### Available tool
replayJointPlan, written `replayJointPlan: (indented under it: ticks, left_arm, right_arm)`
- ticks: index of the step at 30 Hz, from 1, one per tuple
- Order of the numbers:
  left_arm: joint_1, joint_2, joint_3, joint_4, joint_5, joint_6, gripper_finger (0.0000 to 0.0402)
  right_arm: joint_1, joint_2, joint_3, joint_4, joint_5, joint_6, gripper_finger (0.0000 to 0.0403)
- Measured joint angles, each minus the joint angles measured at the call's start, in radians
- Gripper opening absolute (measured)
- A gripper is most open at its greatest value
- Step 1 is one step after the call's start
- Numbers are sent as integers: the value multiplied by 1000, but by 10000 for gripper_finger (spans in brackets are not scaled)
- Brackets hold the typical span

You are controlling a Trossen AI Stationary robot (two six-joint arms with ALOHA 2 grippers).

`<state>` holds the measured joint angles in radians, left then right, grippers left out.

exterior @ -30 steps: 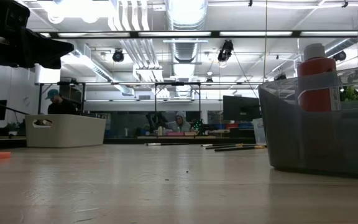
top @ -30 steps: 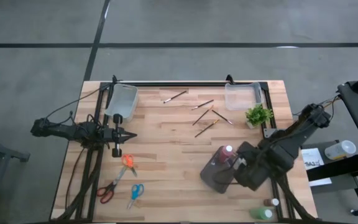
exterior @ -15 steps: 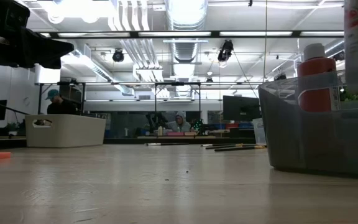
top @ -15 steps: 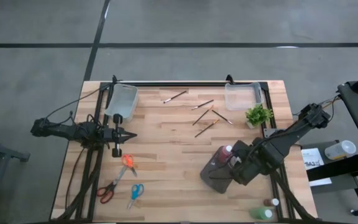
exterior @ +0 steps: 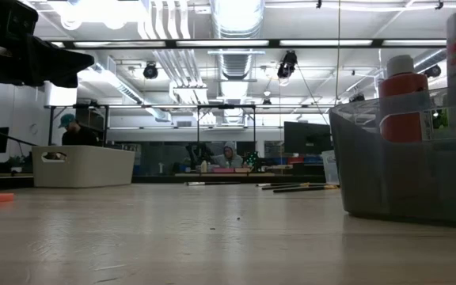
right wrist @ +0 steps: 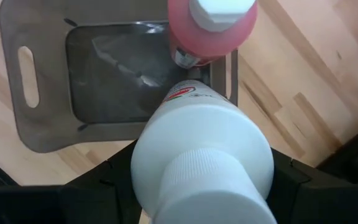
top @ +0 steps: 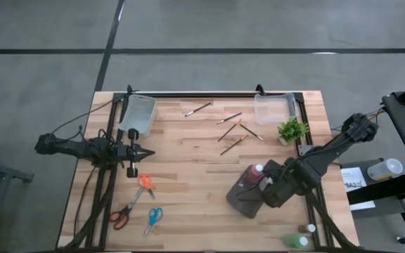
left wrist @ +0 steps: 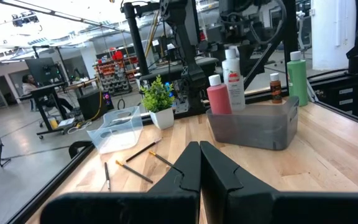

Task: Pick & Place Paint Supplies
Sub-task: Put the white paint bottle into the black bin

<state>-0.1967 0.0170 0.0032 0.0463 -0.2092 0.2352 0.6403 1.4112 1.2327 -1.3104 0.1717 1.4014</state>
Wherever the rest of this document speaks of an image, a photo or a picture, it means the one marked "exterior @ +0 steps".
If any black background rig frame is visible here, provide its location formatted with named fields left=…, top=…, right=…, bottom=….
left=45, top=103, right=334, bottom=175

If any thin hanging cable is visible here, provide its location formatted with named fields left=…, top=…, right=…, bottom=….
left=333, top=0, right=342, bottom=107

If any clear plastic bin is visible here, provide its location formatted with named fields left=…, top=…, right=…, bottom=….
left=321, top=149, right=340, bottom=186

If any black aluminium table frame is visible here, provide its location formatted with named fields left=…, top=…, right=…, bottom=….
left=0, top=174, right=325, bottom=190

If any thin black cable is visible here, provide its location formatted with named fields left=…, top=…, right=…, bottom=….
left=0, top=123, right=38, bottom=147

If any white plastic bin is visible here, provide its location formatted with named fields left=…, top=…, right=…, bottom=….
left=32, top=144, right=137, bottom=189

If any person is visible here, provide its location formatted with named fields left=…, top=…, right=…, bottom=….
left=56, top=113, right=101, bottom=147
left=211, top=141, right=249, bottom=169

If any black-handled silver-ferrule paintbrush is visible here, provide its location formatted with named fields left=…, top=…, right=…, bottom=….
left=185, top=180, right=244, bottom=187

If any dark grey translucent bin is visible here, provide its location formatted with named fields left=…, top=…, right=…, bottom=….
left=329, top=82, right=456, bottom=227

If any red paint bottle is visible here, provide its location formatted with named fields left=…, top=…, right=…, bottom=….
left=378, top=54, right=431, bottom=144

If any silver ventilation duct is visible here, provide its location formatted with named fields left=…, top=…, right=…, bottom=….
left=210, top=0, right=267, bottom=126

